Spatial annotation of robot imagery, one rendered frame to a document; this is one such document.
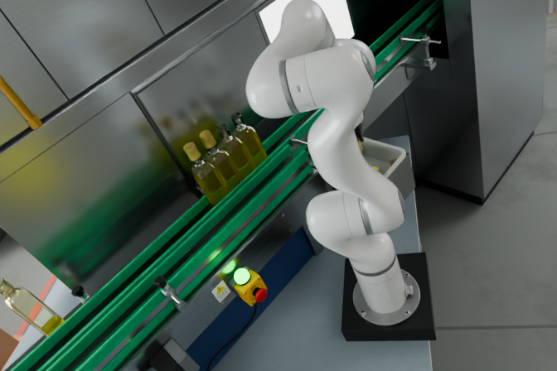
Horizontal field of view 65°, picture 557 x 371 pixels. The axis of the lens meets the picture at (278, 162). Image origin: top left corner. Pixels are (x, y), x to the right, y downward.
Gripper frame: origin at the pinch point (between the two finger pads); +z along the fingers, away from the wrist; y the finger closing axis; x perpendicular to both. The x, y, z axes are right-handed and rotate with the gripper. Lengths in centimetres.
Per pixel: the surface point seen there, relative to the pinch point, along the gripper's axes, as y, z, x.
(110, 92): 45, -43, -36
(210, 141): 33.6, -21.0, -21.0
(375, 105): -30.7, 12.7, -15.7
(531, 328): -23, 110, 44
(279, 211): 31.0, 5.4, -7.2
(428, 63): -53, 7, -6
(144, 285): 72, -3, -17
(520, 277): -44, 110, 31
